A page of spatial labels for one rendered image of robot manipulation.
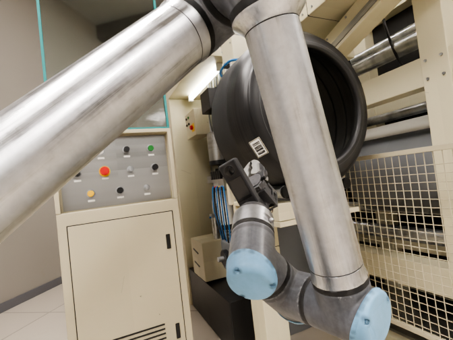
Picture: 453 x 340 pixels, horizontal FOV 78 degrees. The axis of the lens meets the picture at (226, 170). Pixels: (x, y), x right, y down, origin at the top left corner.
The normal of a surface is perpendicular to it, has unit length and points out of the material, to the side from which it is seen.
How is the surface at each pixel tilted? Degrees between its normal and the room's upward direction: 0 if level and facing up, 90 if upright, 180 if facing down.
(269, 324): 90
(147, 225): 90
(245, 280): 121
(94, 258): 90
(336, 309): 101
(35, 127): 82
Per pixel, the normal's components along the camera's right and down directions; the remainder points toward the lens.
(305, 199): -0.61, 0.24
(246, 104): -0.40, 0.01
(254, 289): -0.17, 0.51
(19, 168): 0.71, 0.07
